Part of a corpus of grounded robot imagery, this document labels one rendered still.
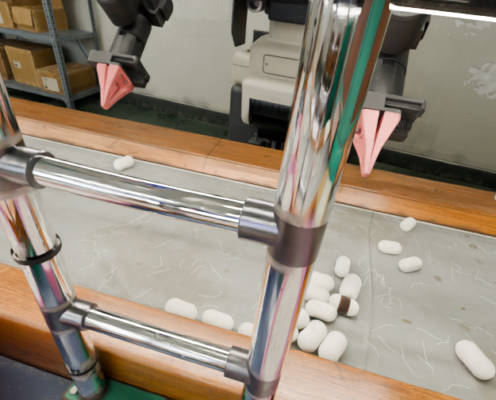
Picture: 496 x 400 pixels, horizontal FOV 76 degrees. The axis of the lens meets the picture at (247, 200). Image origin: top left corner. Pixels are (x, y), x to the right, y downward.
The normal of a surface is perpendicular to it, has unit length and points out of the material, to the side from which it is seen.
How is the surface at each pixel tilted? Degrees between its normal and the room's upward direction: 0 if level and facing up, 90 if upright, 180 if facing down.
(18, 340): 90
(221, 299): 0
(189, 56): 90
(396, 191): 0
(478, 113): 90
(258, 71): 98
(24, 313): 0
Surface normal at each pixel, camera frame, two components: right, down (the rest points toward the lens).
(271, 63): -0.36, 0.62
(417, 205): -0.11, -0.19
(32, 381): 0.09, -0.81
